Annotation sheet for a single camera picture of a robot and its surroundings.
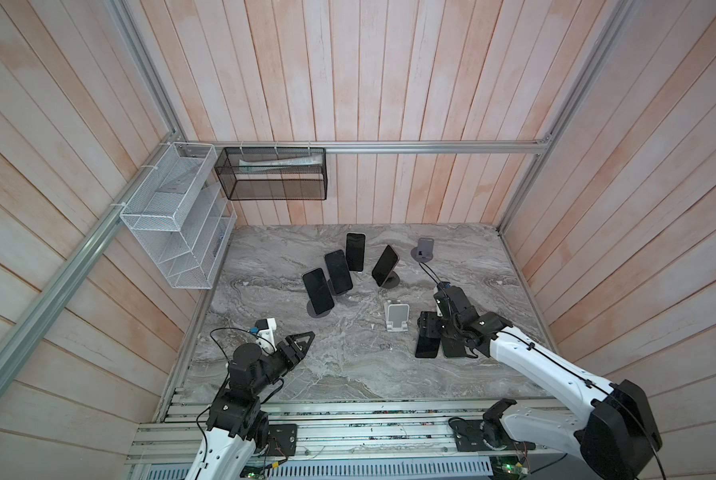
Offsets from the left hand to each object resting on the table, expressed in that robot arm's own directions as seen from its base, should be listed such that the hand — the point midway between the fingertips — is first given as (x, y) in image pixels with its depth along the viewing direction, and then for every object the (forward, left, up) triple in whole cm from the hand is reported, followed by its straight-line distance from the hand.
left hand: (312, 345), depth 76 cm
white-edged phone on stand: (+37, -11, -6) cm, 39 cm away
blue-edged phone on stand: (+28, -6, -5) cm, 29 cm away
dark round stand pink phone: (+29, -25, -13) cm, 40 cm away
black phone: (+4, -40, -10) cm, 42 cm away
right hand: (+9, -33, -4) cm, 34 cm away
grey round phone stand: (+40, -37, -9) cm, 55 cm away
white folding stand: (+12, -24, -8) cm, 29 cm away
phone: (+3, -32, -9) cm, 34 cm away
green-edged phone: (+20, 0, -5) cm, 21 cm away
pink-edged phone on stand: (+28, -21, -6) cm, 36 cm away
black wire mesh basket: (+60, +18, +11) cm, 63 cm away
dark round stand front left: (+15, +3, -8) cm, 17 cm away
